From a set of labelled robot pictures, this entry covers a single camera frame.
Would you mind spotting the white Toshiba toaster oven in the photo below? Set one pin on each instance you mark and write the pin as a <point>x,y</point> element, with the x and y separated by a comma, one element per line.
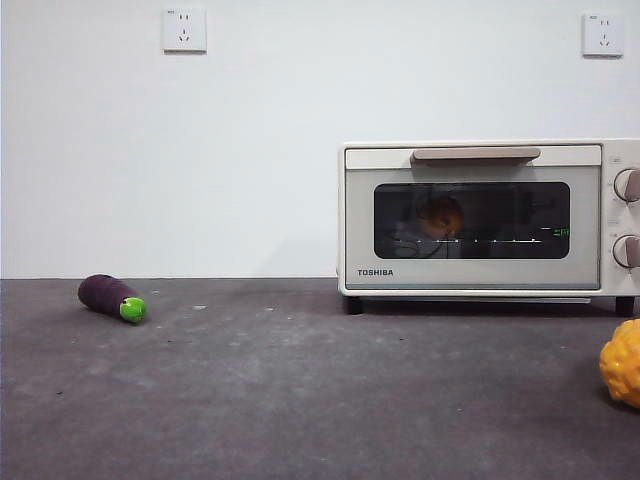
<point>612,220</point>

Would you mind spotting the bumpy yellow toy vegetable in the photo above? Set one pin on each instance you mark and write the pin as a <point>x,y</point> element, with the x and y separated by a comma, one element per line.
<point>622,365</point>

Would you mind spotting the brown potato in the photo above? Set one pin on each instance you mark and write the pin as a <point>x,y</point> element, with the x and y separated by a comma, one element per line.
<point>440,217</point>

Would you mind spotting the beige oven knob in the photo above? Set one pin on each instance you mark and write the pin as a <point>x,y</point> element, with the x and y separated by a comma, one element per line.
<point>626,185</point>
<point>625,251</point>

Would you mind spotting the purple toy eggplant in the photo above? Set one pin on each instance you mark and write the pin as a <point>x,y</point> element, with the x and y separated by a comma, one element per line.
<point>102,292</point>

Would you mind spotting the white wall socket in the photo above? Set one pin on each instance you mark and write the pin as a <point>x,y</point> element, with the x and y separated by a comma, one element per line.
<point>603,35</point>
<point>184,30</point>

